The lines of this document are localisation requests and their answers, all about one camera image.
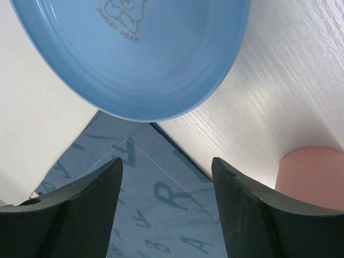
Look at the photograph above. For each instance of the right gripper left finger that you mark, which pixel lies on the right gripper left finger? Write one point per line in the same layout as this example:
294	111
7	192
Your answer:
72	221

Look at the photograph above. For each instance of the blue letter-print placemat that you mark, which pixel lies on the blue letter-print placemat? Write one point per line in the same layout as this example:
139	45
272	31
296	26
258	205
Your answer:
166	206

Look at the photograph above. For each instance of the blue plastic plate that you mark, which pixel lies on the blue plastic plate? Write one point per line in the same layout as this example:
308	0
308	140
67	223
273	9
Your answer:
145	61

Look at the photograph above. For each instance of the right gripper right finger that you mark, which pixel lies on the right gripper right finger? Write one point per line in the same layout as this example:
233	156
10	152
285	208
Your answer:
258	221

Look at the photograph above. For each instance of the orange plastic cup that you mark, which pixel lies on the orange plastic cup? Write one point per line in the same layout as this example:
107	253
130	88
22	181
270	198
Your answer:
313	175

